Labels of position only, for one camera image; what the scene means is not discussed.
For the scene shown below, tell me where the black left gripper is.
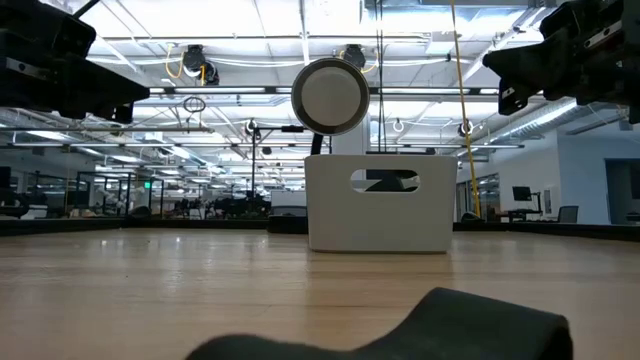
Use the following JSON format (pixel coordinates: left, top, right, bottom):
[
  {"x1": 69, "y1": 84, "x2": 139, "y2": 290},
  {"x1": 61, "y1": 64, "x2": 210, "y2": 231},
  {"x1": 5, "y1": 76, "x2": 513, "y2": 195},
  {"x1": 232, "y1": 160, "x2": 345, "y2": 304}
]
[{"x1": 0, "y1": 0, "x2": 151, "y2": 125}]

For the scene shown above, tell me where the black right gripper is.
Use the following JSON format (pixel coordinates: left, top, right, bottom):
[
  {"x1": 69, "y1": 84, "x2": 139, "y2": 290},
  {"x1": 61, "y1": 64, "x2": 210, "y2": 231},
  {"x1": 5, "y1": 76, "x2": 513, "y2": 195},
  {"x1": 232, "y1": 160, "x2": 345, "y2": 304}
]
[{"x1": 482, "y1": 0, "x2": 640, "y2": 124}]

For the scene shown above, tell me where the white plastic bin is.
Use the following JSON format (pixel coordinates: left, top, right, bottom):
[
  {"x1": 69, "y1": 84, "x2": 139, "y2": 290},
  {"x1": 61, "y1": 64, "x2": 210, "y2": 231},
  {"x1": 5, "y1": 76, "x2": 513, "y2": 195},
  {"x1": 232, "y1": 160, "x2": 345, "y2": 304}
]
[{"x1": 303, "y1": 153, "x2": 459, "y2": 254}]

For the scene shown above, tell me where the yellow hanging cable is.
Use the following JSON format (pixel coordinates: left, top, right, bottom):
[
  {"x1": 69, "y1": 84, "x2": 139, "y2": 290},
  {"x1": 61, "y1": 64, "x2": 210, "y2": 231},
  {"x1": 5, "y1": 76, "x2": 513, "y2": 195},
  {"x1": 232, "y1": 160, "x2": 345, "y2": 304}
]
[{"x1": 448, "y1": 0, "x2": 482, "y2": 219}]

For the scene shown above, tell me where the black ceiling cord reel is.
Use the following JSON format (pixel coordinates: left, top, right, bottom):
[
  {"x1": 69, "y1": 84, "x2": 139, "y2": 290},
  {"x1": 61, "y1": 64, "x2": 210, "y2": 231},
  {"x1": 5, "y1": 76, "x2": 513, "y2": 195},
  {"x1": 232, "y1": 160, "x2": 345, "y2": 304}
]
[
  {"x1": 180, "y1": 43, "x2": 221, "y2": 86},
  {"x1": 342, "y1": 43, "x2": 369, "y2": 71}
]

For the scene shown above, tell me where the black aluminium table frame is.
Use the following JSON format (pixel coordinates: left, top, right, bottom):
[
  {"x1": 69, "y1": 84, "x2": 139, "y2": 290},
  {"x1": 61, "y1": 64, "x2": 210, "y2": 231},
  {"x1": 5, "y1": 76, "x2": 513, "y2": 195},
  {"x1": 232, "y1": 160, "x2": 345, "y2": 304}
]
[{"x1": 0, "y1": 217, "x2": 640, "y2": 242}]

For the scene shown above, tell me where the black hanging cable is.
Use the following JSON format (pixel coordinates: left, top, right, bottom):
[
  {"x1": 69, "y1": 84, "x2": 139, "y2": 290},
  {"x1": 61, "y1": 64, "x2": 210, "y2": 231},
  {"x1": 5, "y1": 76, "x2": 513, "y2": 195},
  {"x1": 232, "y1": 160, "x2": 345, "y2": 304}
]
[{"x1": 374, "y1": 0, "x2": 387, "y2": 154}]

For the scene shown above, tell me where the black desk lamp camera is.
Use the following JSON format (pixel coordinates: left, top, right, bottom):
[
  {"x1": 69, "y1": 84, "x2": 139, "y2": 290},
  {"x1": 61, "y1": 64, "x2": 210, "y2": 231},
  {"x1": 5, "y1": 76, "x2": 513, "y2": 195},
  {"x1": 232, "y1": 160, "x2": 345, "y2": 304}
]
[{"x1": 267, "y1": 56, "x2": 372, "y2": 235}]

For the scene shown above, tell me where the black flat strap piece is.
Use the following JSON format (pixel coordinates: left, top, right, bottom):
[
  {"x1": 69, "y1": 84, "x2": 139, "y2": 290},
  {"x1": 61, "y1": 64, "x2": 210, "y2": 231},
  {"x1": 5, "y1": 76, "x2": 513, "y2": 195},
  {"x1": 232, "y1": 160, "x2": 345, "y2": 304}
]
[{"x1": 184, "y1": 286, "x2": 574, "y2": 360}]

